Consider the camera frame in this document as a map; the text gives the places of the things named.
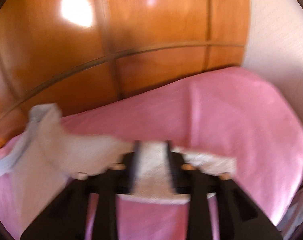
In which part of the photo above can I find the white knitted sweater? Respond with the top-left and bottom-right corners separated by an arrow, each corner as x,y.
0,103 -> 238,205

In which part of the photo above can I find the pink bedspread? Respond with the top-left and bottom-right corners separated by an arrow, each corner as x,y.
0,68 -> 303,239

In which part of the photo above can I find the wooden wardrobe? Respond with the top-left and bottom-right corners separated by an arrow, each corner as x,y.
0,0 -> 250,148

